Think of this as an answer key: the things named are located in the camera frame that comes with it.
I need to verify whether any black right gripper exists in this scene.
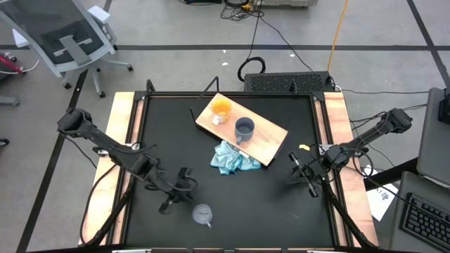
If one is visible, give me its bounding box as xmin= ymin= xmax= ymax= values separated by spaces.
xmin=288 ymin=151 xmax=330 ymax=198

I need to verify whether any light blue microfibre cloth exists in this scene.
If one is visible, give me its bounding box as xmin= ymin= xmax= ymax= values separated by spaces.
xmin=210 ymin=139 xmax=262 ymax=176

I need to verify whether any black coiled cable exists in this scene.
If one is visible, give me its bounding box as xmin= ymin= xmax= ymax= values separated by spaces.
xmin=237 ymin=10 xmax=267 ymax=83

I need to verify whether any black computer case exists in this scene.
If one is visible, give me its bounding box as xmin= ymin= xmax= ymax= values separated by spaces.
xmin=243 ymin=71 xmax=336 ymax=94

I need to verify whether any grey metal foot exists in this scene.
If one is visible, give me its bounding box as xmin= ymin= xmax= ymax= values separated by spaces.
xmin=0 ymin=96 xmax=21 ymax=108

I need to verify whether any grey mesh office chair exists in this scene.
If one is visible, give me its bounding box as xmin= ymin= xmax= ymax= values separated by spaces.
xmin=0 ymin=0 xmax=135 ymax=99

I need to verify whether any tangled black cable bundle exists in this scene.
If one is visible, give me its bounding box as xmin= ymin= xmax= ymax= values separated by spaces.
xmin=219 ymin=0 xmax=264 ymax=22

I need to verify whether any wooden table side board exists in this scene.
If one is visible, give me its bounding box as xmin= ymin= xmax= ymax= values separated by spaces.
xmin=79 ymin=91 xmax=146 ymax=246
xmin=314 ymin=91 xmax=380 ymax=247

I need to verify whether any grey desk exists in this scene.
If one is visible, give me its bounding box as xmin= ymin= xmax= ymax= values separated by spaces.
xmin=388 ymin=170 xmax=450 ymax=253

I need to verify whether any black metal rig frame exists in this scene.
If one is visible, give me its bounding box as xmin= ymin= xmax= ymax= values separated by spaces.
xmin=79 ymin=76 xmax=380 ymax=253

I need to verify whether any grey mug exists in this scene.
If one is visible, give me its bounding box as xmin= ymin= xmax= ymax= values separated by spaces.
xmin=234 ymin=117 xmax=256 ymax=146

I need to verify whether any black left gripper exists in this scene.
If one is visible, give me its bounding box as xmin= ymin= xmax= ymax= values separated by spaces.
xmin=157 ymin=167 xmax=198 ymax=215

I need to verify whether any black keyboard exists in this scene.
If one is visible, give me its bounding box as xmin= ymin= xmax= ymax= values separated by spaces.
xmin=399 ymin=192 xmax=450 ymax=252

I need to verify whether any white paper sheet with writing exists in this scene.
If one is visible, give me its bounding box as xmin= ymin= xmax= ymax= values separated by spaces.
xmin=361 ymin=164 xmax=400 ymax=222

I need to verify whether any clear plastic cup with handle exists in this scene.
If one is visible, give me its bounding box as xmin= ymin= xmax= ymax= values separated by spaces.
xmin=191 ymin=203 xmax=214 ymax=229

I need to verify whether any yellow extension cable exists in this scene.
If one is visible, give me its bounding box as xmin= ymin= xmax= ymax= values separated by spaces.
xmin=326 ymin=0 xmax=350 ymax=73

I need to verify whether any black table-side cable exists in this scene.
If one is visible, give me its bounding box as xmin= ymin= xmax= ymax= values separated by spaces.
xmin=79 ymin=163 xmax=120 ymax=246

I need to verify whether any long black floor cable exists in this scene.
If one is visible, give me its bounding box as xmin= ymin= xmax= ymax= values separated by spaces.
xmin=259 ymin=16 xmax=314 ymax=72

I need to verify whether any wooden cutting board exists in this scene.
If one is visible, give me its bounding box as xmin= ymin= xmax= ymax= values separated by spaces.
xmin=188 ymin=91 xmax=290 ymax=167

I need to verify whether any yellow mug with white handle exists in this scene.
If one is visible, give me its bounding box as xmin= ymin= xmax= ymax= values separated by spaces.
xmin=210 ymin=97 xmax=233 ymax=126

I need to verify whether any grey monitor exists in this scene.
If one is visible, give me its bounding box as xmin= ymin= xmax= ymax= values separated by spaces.
xmin=416 ymin=86 xmax=450 ymax=187

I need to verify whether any red tool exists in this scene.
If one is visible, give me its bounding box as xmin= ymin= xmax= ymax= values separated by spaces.
xmin=0 ymin=51 xmax=27 ymax=77

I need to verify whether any black desk bar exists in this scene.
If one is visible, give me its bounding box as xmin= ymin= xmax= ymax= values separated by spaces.
xmin=364 ymin=157 xmax=420 ymax=191

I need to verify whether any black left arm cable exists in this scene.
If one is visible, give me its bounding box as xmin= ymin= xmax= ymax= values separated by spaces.
xmin=142 ymin=167 xmax=200 ymax=193

